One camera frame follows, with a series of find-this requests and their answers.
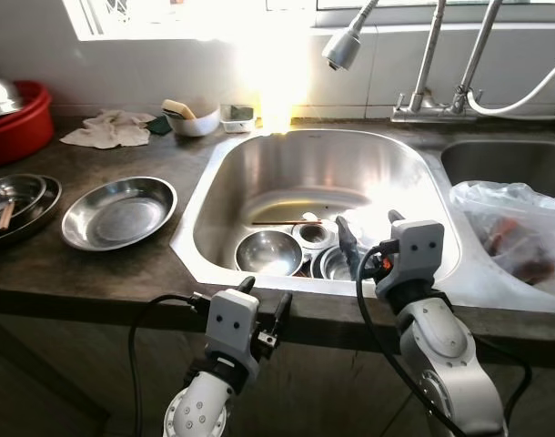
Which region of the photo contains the round steel bowl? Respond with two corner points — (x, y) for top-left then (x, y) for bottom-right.
(312, 246), (360, 281)
(233, 229), (307, 278)

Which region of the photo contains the stainless steel double sink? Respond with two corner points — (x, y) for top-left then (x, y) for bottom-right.
(168, 127), (555, 315)

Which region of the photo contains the clear plastic bag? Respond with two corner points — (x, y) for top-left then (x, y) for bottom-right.
(449, 179), (555, 297)

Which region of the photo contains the large shallow steel plate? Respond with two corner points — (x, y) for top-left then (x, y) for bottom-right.
(60, 176), (179, 252)

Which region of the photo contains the small white soap dish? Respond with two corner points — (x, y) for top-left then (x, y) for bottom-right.
(220, 114), (257, 135)

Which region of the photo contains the gooseneck faucet with spray head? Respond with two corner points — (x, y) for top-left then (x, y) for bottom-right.
(321, 0), (447, 122)

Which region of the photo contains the white ceramic bowl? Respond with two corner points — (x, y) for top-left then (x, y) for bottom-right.
(166, 107), (221, 138)

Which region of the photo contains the plain steel faucet pipe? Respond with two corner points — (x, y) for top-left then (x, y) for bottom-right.
(450, 0), (506, 119)

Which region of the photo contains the dark green scouring pad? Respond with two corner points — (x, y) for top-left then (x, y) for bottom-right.
(148, 116), (174, 137)

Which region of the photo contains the yellow sponge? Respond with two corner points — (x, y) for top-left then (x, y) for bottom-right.
(162, 99), (197, 121)

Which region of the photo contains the white crumpled dish cloth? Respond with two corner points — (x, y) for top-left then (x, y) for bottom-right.
(59, 109), (158, 150)

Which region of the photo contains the dark wooden base cabinet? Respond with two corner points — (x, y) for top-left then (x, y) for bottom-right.
(0, 300), (555, 437)

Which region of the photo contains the wide steel plate under stack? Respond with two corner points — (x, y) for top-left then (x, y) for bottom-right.
(0, 173), (64, 245)

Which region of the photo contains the steel plate holding chopsticks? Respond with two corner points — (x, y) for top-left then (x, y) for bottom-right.
(0, 173), (48, 219)

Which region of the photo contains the red plastic basin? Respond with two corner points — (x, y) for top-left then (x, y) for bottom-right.
(0, 80), (55, 169)

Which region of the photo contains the steel pot lid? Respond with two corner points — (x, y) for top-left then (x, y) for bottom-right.
(0, 59), (25, 119)

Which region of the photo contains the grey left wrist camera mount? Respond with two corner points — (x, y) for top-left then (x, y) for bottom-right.
(205, 289), (262, 368)

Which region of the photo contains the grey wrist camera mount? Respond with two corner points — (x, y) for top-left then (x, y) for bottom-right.
(205, 289), (262, 368)
(375, 218), (447, 301)

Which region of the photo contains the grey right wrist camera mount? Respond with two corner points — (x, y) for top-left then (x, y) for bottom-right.
(375, 218), (447, 301)

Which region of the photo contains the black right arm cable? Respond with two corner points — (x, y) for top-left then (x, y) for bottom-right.
(355, 241), (533, 437)

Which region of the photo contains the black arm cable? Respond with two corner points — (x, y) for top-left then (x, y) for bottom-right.
(355, 241), (533, 437)
(127, 293), (213, 437)

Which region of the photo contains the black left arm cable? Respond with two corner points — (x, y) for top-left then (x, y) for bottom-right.
(127, 293), (213, 437)

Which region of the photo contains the white flexible hose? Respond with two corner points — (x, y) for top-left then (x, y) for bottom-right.
(467, 56), (555, 119)

